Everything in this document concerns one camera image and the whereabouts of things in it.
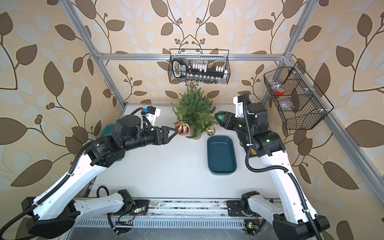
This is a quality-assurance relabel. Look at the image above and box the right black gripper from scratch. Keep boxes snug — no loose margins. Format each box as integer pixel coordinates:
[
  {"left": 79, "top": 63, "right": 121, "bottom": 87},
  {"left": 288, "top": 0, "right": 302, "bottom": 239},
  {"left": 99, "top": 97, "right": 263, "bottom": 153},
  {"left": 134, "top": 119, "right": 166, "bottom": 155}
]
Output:
[{"left": 216, "top": 111, "right": 255, "bottom": 139}]

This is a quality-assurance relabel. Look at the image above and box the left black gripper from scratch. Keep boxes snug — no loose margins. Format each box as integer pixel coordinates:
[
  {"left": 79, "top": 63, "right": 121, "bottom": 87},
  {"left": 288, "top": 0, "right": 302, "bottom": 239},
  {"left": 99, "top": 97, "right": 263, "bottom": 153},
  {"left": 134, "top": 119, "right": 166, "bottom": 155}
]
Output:
[{"left": 120, "top": 124, "right": 178, "bottom": 153}]

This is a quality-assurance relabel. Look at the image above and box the green glitter ball ornament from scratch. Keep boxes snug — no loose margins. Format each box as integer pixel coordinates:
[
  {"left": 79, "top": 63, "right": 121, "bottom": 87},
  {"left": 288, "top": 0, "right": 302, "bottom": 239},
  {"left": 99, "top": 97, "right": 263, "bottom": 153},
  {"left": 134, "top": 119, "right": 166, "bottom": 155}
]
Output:
[{"left": 215, "top": 111, "right": 226, "bottom": 121}]

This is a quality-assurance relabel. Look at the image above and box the gold ball ornament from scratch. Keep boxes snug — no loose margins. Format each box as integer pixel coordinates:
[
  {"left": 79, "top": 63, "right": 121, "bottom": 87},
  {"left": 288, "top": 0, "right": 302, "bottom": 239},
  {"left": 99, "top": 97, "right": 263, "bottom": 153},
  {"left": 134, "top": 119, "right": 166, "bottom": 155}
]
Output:
[{"left": 205, "top": 125, "right": 216, "bottom": 136}]

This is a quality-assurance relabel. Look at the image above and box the red gold striped ornament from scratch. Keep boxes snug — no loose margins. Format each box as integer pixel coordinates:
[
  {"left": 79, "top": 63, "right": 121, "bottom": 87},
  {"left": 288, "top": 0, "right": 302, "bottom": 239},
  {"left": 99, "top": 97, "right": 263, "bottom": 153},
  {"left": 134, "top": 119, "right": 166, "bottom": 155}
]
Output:
[{"left": 175, "top": 121, "right": 191, "bottom": 136}]

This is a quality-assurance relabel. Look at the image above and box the dark teal plastic tray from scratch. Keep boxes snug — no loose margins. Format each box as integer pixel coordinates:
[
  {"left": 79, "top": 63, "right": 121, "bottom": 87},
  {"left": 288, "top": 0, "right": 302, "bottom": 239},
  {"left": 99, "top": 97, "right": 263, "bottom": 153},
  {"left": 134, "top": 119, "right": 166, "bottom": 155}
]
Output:
[{"left": 207, "top": 136, "right": 237, "bottom": 175}]

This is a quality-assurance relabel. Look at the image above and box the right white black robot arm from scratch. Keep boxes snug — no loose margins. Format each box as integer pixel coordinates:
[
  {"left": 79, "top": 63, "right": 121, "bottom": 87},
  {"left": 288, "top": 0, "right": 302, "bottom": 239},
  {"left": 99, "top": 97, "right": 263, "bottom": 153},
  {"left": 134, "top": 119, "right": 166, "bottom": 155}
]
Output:
[{"left": 215, "top": 93, "right": 330, "bottom": 240}]

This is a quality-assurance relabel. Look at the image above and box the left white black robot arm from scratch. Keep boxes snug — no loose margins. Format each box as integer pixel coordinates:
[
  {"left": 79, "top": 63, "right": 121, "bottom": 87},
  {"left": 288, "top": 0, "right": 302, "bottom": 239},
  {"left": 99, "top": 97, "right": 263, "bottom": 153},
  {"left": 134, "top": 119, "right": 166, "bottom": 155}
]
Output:
[{"left": 1, "top": 115, "right": 178, "bottom": 240}]

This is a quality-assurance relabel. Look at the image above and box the small green christmas tree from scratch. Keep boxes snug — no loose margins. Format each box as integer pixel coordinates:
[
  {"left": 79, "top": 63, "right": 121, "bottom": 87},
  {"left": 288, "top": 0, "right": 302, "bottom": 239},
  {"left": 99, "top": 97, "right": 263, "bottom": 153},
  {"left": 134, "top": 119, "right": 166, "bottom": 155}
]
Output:
[{"left": 171, "top": 86, "right": 218, "bottom": 140}]

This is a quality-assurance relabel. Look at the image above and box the black flat device with label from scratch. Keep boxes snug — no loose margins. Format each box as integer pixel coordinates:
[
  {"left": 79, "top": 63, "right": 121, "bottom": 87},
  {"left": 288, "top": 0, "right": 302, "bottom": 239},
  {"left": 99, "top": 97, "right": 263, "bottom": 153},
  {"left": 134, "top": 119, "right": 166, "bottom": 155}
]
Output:
[{"left": 247, "top": 144, "right": 257, "bottom": 158}]

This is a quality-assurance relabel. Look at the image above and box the red item in basket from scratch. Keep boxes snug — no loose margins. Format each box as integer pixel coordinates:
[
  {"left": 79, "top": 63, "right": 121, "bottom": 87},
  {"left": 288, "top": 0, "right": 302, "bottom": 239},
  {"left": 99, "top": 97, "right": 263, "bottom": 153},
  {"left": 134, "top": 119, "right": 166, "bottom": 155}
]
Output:
[{"left": 271, "top": 83, "right": 285, "bottom": 97}]

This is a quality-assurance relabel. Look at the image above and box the black socket tool set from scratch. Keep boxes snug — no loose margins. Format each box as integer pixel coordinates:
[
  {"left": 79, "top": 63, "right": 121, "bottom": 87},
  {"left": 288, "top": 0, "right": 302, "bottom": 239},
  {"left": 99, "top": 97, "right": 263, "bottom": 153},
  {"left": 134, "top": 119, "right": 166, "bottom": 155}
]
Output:
[{"left": 169, "top": 58, "right": 230, "bottom": 79}]

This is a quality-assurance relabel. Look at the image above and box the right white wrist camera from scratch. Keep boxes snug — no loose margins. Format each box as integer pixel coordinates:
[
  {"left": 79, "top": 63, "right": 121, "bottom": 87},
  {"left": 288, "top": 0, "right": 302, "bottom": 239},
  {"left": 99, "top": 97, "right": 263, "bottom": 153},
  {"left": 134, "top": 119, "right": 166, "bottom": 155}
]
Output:
[{"left": 233, "top": 95, "right": 248, "bottom": 118}]

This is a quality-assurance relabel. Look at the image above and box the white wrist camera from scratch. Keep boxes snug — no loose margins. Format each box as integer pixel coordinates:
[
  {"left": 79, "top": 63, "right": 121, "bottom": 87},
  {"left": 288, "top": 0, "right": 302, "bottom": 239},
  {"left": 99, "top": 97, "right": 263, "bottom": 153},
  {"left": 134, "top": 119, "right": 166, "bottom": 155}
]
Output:
[
  {"left": 141, "top": 106, "right": 161, "bottom": 127},
  {"left": 233, "top": 95, "right": 248, "bottom": 118}
]

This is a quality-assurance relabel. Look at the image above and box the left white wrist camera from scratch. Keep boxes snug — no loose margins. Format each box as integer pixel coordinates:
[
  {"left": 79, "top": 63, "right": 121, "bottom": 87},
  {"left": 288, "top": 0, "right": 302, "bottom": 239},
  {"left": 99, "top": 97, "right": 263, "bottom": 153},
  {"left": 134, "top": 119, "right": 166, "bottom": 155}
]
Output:
[{"left": 141, "top": 106, "right": 161, "bottom": 127}]

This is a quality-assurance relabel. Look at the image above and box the back black wire basket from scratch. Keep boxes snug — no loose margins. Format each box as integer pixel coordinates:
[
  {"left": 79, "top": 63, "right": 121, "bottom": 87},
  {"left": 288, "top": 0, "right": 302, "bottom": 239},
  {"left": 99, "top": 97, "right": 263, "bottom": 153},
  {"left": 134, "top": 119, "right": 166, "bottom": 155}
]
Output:
[{"left": 168, "top": 48, "right": 231, "bottom": 85}]

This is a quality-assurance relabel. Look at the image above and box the black wire basket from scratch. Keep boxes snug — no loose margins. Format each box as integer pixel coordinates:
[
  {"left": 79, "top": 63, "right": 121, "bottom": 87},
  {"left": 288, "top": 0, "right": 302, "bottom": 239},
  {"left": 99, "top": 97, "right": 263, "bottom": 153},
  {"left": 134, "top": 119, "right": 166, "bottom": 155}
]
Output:
[
  {"left": 168, "top": 48, "right": 231, "bottom": 85},
  {"left": 264, "top": 62, "right": 334, "bottom": 130}
]

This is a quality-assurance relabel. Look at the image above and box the right black wire basket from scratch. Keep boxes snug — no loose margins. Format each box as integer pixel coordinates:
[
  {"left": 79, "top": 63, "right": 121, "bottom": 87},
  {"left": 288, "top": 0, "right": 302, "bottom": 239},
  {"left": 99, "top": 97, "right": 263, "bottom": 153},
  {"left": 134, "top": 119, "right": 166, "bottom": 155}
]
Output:
[{"left": 264, "top": 62, "right": 334, "bottom": 130}]

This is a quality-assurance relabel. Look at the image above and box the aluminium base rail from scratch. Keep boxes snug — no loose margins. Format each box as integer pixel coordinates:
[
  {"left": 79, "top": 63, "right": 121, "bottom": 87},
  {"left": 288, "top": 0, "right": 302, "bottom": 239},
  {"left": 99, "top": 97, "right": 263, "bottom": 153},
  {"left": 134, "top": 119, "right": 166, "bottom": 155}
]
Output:
[{"left": 63, "top": 197, "right": 313, "bottom": 219}]

